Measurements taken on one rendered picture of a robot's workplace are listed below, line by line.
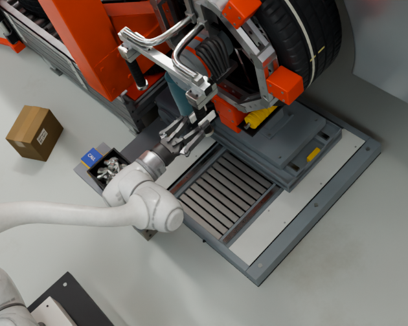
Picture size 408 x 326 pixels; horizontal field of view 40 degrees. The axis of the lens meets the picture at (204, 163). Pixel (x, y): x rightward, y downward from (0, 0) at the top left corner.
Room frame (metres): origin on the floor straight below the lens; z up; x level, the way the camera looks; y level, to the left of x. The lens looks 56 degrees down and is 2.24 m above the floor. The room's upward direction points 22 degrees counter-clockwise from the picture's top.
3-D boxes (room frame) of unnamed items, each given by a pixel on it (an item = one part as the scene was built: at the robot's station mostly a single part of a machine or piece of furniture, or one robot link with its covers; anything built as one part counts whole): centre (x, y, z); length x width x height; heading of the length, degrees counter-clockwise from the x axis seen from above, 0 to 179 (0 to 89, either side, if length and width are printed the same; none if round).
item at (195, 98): (1.14, -0.08, 0.93); 0.09 x 0.05 x 0.05; 116
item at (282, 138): (1.46, -0.34, 0.32); 0.40 x 0.30 x 0.28; 26
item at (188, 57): (1.35, -0.12, 0.85); 0.21 x 0.14 x 0.14; 116
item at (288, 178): (1.45, -0.34, 0.13); 0.50 x 0.36 x 0.10; 26
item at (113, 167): (1.25, 0.32, 0.51); 0.20 x 0.14 x 0.13; 25
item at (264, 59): (1.39, -0.19, 0.85); 0.54 x 0.07 x 0.54; 26
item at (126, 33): (1.42, -0.03, 1.03); 0.19 x 0.18 x 0.11; 116
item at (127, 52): (1.45, 0.07, 0.93); 0.09 x 0.05 x 0.05; 116
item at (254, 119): (1.32, -0.33, 0.51); 0.29 x 0.06 x 0.06; 116
